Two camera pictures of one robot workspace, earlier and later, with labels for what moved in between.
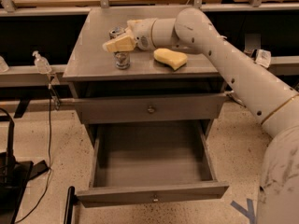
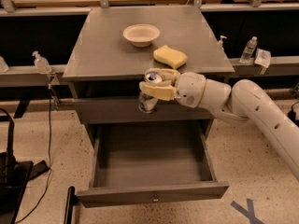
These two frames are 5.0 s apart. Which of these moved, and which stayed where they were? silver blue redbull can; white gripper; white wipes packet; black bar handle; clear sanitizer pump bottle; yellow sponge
Moved: white gripper; silver blue redbull can
Stayed: white wipes packet; black bar handle; yellow sponge; clear sanitizer pump bottle
